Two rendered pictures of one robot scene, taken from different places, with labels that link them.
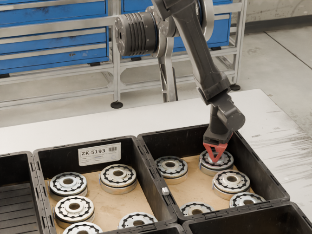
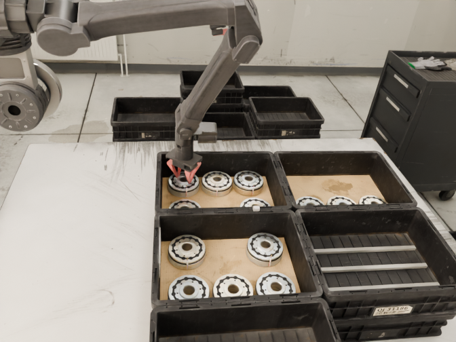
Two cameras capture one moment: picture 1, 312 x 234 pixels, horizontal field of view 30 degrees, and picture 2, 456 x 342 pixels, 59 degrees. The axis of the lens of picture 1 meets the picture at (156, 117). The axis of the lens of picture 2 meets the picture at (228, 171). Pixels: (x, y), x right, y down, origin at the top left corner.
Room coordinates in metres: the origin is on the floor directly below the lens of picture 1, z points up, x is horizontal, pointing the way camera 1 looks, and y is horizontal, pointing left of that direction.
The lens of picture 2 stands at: (1.14, 0.84, 1.70)
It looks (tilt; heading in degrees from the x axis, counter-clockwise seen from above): 37 degrees down; 278
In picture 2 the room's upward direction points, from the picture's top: 5 degrees clockwise
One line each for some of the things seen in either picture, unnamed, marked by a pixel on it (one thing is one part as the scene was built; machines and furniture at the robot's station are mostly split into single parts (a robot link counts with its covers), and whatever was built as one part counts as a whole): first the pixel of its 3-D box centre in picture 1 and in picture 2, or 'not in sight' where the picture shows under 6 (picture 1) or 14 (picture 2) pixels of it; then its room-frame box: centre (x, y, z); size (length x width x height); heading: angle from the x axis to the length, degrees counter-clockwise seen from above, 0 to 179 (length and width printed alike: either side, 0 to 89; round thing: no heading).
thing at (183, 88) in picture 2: not in sight; (209, 109); (1.63, -1.59, 0.37); 0.40 x 0.30 x 0.45; 20
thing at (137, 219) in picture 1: (139, 224); (265, 245); (1.12, 0.04, 0.86); 0.05 x 0.05 x 0.01
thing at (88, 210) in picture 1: (74, 208); (233, 290); (1.18, 0.21, 0.86); 0.10 x 0.10 x 0.01
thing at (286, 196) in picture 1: (207, 167); (220, 180); (1.29, -0.14, 0.92); 0.40 x 0.30 x 0.02; 18
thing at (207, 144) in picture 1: (217, 146); (186, 169); (1.41, -0.18, 0.91); 0.07 x 0.07 x 0.09; 70
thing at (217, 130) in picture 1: (219, 123); (184, 150); (1.42, -0.18, 0.98); 0.10 x 0.07 x 0.07; 160
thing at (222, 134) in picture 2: not in sight; (216, 148); (1.50, -1.21, 0.31); 0.40 x 0.30 x 0.34; 19
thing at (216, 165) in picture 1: (216, 158); (183, 180); (1.42, -0.18, 0.86); 0.10 x 0.10 x 0.01
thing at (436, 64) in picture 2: not in sight; (427, 62); (0.35, -1.65, 0.88); 0.25 x 0.19 x 0.03; 19
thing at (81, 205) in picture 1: (74, 207); (233, 289); (1.18, 0.21, 0.86); 0.05 x 0.05 x 0.01
